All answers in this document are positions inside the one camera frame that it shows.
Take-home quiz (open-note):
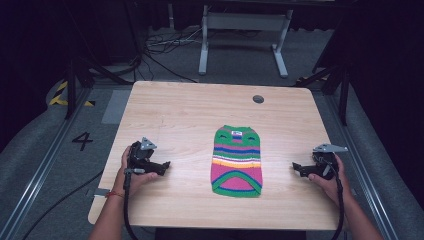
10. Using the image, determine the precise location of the black floor cable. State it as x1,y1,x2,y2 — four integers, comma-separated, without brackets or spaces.
21,169,105,240

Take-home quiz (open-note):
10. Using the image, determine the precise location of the grey floor plate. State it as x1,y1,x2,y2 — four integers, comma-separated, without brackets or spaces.
101,88,134,125

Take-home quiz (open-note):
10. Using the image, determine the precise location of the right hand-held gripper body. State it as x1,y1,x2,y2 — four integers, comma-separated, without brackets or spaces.
311,143,349,181

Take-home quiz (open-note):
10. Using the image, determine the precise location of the striped knitted pet sweater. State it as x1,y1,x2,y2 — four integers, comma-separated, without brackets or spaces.
210,124,264,199

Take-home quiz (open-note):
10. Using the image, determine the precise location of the person's right hand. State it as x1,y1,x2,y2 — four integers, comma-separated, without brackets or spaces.
307,154,354,208

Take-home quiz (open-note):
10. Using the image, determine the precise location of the person's left hand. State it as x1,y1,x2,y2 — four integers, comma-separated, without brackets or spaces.
113,145,160,198

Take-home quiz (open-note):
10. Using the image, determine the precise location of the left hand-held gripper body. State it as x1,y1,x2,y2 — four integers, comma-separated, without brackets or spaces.
127,136,158,175

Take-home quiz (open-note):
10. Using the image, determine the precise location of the metal floor rail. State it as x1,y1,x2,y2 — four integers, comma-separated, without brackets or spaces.
0,87,94,240
325,93,400,240

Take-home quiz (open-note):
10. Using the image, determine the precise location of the black metal stand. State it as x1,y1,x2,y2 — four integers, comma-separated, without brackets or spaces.
63,55,135,121
295,61,352,127

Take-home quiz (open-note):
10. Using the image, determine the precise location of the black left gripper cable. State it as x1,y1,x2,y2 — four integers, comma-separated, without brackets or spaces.
122,167,146,240

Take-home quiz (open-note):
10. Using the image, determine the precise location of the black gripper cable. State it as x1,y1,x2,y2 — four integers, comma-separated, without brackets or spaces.
319,156,346,240
122,167,146,240

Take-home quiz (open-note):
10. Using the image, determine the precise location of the tangle of floor cables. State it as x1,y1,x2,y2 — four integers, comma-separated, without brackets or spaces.
134,25,205,84

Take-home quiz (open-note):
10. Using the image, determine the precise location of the grey metal desk frame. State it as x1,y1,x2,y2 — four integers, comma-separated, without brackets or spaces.
198,4,294,80

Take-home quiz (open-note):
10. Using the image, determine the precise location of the red wrist bracelet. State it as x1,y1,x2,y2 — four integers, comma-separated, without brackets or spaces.
105,190,126,200

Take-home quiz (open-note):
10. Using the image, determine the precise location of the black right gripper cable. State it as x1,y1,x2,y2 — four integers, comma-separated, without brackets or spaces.
319,156,346,240

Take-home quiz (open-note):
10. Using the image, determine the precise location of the yellow black floor tape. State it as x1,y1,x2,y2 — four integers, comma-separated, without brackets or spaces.
48,80,97,108

